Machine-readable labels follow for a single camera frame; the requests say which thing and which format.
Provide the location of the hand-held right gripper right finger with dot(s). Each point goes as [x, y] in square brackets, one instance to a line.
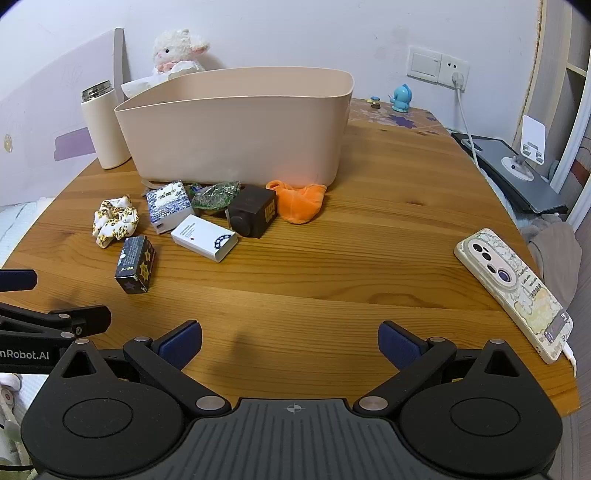
[398, 344]

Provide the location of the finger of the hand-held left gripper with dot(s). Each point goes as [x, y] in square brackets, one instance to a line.
[87, 319]
[16, 280]

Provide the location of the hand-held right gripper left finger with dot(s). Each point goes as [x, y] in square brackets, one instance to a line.
[182, 342]

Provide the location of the white bedding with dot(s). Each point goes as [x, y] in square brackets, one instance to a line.
[18, 227]

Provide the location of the black box with stars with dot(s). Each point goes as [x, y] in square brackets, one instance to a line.
[136, 264]

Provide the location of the leopard print scrunchie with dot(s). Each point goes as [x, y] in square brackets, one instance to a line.
[113, 221]

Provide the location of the white flat box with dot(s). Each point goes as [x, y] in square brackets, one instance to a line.
[203, 237]

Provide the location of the phone in cream case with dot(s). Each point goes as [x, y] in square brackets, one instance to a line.
[512, 282]

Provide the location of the blue patterned small box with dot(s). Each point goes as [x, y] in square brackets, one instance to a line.
[168, 205]

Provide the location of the dark brown box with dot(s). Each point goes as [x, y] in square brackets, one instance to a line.
[251, 213]

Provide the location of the green foil packet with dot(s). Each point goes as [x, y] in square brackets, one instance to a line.
[215, 196]

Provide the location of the white thermos bottle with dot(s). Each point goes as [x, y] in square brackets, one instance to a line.
[105, 134]

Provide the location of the orange plush cloth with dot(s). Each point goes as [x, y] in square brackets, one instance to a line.
[300, 201]

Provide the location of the grey cloth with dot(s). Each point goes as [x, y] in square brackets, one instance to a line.
[554, 259]

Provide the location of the grey laptop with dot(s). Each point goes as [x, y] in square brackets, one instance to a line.
[531, 190]

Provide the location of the beige plastic storage bin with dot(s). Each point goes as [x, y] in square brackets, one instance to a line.
[231, 129]

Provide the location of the white tissue paper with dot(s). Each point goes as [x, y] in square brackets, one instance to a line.
[138, 86]

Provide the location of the small mushroom figurine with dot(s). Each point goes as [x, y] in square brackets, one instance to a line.
[374, 101]

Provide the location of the blue bird figurine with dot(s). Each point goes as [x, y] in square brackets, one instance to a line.
[400, 98]

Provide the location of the white phone stand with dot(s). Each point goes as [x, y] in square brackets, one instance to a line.
[533, 134]

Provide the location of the white plush lamb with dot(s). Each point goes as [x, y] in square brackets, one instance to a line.
[176, 46]

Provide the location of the white wooden shelf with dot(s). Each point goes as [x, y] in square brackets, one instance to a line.
[572, 92]

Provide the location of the white wall socket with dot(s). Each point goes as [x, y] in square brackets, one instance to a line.
[450, 69]

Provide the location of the white wall switch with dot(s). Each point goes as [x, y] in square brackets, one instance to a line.
[424, 63]

